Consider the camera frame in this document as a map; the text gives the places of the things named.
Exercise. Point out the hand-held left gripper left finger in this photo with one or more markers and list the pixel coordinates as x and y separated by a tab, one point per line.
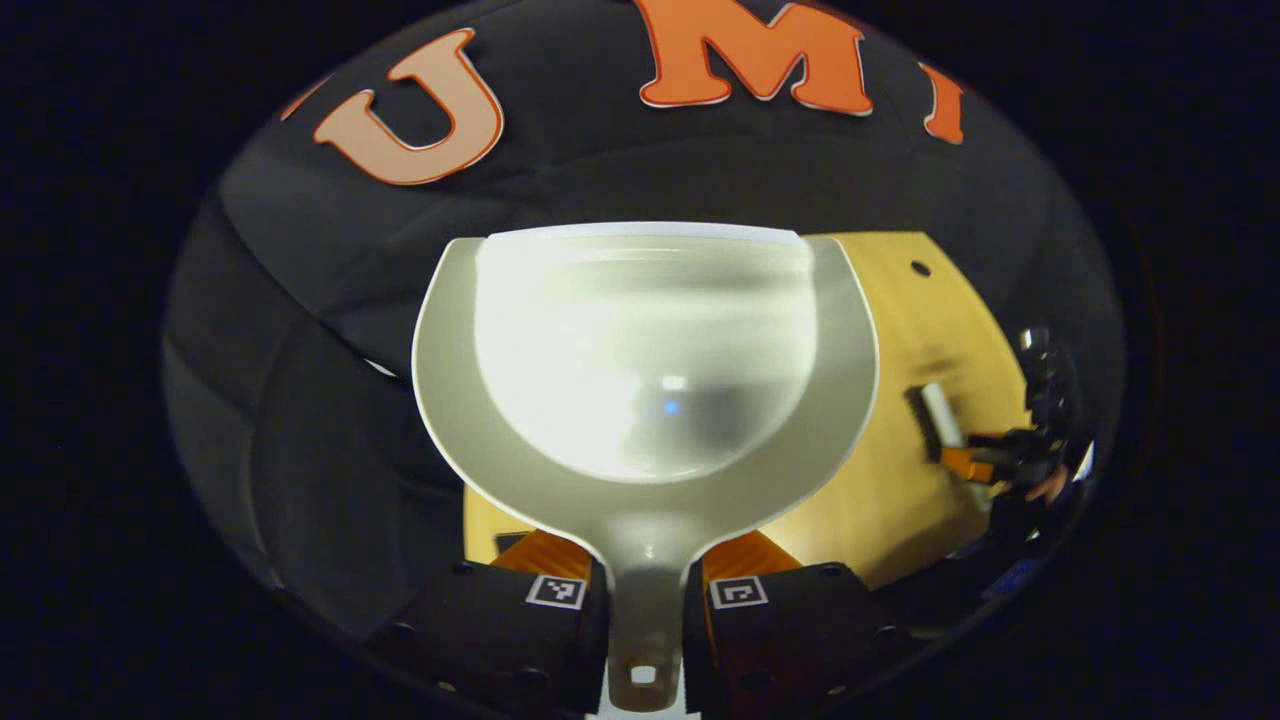
500	630

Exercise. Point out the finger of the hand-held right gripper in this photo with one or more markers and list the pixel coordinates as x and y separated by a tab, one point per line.
1000	448

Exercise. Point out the small white broom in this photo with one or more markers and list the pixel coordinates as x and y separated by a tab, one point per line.
940	415

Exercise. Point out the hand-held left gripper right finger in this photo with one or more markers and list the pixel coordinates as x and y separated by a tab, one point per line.
790	640

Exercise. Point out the white dustpan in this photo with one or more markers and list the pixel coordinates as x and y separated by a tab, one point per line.
640	400

